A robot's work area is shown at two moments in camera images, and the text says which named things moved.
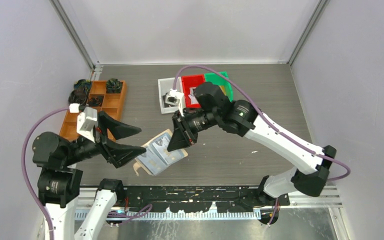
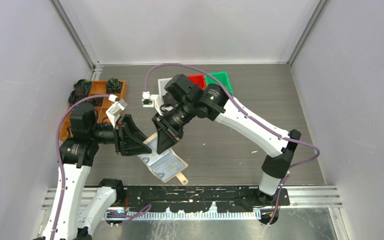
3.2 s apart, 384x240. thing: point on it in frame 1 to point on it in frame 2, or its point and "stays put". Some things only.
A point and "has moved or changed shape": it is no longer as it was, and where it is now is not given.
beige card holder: x=157 y=157 has moved or changed shape
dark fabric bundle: x=113 y=86 stays put
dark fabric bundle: x=81 y=89 stays put
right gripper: x=180 y=139 to x=168 y=135
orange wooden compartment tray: x=112 y=105 stays put
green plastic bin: x=215 y=79 stays put
